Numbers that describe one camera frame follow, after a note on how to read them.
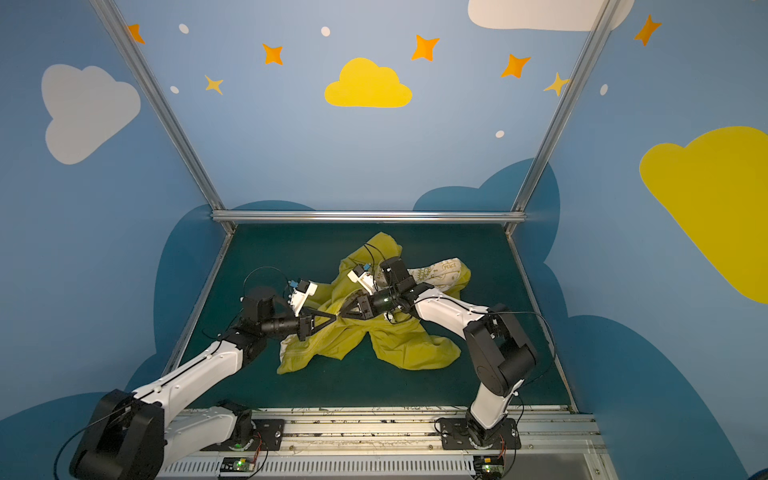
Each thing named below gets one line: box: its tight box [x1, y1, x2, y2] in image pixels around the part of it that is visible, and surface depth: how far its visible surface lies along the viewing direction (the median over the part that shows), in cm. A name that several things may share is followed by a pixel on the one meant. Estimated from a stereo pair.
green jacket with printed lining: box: [277, 232, 471, 374], surface depth 86 cm
